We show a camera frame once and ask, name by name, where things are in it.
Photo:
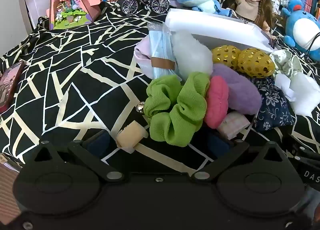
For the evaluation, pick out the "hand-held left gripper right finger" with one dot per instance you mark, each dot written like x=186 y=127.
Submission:
x=217 y=143

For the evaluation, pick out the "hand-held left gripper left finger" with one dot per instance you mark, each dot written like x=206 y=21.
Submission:
x=98 y=143

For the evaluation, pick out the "pink and white packet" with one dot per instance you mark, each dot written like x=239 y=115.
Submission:
x=233 y=123

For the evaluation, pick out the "beige sponge block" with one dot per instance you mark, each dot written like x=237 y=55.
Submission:
x=130 y=136

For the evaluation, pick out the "pink round cushion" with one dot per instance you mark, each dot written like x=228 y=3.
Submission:
x=216 y=100

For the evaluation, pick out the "green scrunchie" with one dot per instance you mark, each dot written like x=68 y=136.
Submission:
x=180 y=110

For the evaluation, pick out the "purple fluffy pad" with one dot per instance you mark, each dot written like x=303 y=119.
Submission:
x=240 y=87

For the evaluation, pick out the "navy floral pouch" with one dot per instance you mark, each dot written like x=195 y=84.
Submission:
x=272 y=105

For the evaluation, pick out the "white crinkled cloth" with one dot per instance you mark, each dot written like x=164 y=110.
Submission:
x=283 y=86

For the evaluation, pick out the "white fluffy plush face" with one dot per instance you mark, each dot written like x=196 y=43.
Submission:
x=192 y=55

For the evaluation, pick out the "pale pink cloth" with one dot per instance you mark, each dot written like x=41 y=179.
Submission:
x=142 y=62

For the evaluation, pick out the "white floral cloth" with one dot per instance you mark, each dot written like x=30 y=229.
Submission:
x=282 y=59

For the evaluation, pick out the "blue face mask pack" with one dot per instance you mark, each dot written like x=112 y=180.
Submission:
x=160 y=47

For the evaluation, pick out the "white cardboard box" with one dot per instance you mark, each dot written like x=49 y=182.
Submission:
x=212 y=25

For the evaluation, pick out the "small silver bell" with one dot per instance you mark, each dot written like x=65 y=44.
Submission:
x=140 y=108

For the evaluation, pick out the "black white lined blanket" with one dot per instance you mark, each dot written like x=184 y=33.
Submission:
x=62 y=70

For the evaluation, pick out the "pink striped pad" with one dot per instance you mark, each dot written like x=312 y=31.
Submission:
x=7 y=190

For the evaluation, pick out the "smartphone in red case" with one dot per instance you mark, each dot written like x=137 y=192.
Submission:
x=10 y=82

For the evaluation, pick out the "black binder clip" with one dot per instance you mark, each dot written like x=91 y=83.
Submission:
x=271 y=43

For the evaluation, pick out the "pink triangular dollhouse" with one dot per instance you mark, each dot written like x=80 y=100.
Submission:
x=67 y=7

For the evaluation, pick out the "round blue mouse plush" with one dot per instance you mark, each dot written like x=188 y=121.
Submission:
x=305 y=30

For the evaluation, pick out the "brown haired doll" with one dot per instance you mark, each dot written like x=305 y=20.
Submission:
x=250 y=5

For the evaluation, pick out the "black miniature bicycle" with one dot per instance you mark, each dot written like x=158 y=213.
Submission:
x=160 y=4

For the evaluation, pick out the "white paper sheet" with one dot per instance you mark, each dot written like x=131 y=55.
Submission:
x=37 y=2

